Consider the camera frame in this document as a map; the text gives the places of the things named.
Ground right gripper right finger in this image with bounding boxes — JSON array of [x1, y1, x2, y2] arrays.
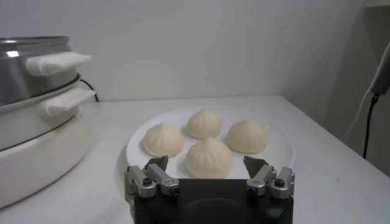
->
[[243, 155, 296, 200]]

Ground white round plate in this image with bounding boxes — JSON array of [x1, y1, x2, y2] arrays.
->
[[126, 106, 296, 180]]

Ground stainless steel steamer basket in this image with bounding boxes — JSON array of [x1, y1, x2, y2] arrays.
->
[[0, 36, 93, 107]]

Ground white steamed baozi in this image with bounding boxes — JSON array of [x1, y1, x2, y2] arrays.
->
[[143, 122, 185, 158], [186, 109, 222, 140], [226, 119, 268, 155], [185, 137, 234, 180]]

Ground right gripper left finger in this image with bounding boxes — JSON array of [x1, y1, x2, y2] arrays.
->
[[124, 155, 181, 204]]

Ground thin white cable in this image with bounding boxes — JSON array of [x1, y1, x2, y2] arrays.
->
[[344, 42, 390, 144]]

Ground black cable below adapter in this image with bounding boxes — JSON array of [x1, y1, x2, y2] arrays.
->
[[362, 93, 380, 159]]

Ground dark grey adapter dongle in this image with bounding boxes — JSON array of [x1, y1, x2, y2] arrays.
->
[[370, 42, 390, 97]]

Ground black cooker power cable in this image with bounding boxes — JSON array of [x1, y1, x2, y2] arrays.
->
[[79, 78, 101, 103]]

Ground white electric cooker base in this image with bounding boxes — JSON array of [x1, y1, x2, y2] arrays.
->
[[0, 72, 98, 209]]

